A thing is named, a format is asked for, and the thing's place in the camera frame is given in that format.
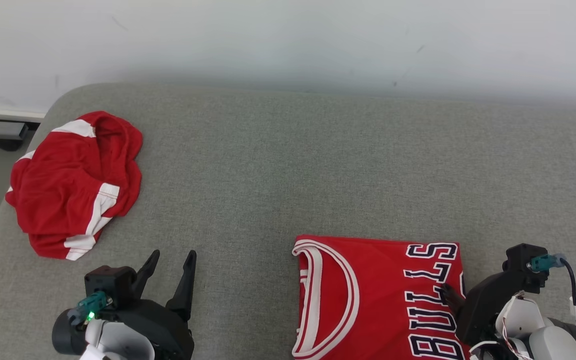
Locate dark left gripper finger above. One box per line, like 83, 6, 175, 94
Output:
129, 249, 161, 302
165, 250, 198, 322

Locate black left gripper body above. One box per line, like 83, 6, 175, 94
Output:
85, 297, 195, 360

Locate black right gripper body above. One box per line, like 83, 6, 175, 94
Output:
455, 272, 541, 347

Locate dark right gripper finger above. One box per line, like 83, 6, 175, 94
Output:
440, 283, 467, 315

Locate red Bulls jersey white sleeves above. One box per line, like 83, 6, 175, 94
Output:
291, 235, 471, 360

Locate red shorts white stripe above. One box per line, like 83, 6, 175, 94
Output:
5, 111, 144, 261

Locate grey fabric sofa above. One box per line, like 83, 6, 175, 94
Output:
0, 82, 576, 360

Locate red white twisted wires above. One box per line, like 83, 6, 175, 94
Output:
499, 292, 535, 360

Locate teal left cable connector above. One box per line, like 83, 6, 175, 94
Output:
67, 291, 114, 327

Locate teal cable connector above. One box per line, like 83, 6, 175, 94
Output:
527, 253, 567, 274
67, 291, 114, 327

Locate teal right cable connector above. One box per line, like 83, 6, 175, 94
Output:
527, 253, 567, 274

